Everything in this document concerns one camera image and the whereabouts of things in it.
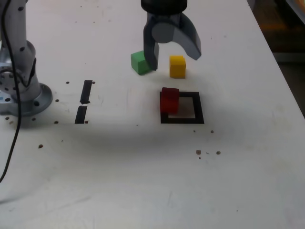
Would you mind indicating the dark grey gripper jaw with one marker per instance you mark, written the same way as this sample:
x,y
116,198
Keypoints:
x,y
149,45

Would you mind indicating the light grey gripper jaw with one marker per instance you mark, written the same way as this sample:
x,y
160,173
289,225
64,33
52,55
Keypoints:
x,y
164,32

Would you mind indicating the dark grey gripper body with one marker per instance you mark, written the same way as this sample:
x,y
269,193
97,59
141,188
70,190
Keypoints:
x,y
164,18

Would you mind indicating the green cube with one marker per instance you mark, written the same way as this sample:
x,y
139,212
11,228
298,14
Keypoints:
x,y
139,63

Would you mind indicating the yellow cube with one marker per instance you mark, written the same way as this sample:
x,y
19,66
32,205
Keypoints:
x,y
177,68

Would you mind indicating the red cube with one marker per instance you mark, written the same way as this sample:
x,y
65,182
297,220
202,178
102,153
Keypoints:
x,y
169,100

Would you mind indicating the black tape square outline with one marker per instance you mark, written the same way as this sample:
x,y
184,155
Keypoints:
x,y
199,107

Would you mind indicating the black tape strip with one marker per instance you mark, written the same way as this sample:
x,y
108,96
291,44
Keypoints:
x,y
85,91

